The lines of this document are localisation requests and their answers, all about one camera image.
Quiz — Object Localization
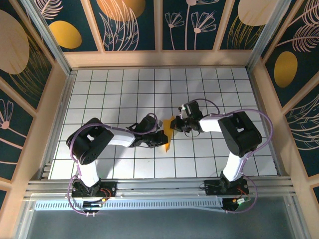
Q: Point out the base power wires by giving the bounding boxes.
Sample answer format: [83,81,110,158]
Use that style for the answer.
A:
[99,188,112,204]
[233,186,250,204]

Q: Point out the left base power wires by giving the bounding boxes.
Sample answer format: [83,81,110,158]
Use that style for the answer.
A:
[99,188,112,204]

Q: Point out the yellow paper sheet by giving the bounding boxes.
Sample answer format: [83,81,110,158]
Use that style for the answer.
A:
[160,116,176,153]

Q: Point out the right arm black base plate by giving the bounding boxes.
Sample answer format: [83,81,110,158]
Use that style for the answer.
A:
[203,178,250,196]

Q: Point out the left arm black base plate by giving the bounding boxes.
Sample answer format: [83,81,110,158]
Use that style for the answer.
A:
[71,179,118,199]

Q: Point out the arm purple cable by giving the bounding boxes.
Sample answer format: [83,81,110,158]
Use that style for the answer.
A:
[182,98,274,215]
[67,113,160,216]

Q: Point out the aluminium corner post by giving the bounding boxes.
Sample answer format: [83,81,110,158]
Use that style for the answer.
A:
[21,0,74,77]
[245,0,299,72]

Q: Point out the grey slotted cable duct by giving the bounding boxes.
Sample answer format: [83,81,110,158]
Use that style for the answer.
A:
[33,199,225,212]

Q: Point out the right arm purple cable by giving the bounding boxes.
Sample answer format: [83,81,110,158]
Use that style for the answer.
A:
[182,98,274,215]

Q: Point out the right base power wires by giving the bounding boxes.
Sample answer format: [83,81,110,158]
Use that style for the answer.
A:
[233,186,250,204]

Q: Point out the aluminium side rail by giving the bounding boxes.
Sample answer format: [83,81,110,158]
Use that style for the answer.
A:
[39,71,77,180]
[248,69,291,178]

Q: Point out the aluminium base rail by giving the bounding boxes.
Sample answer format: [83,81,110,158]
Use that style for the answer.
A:
[23,176,296,200]

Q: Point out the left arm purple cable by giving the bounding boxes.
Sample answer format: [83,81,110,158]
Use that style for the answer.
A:
[67,113,160,216]

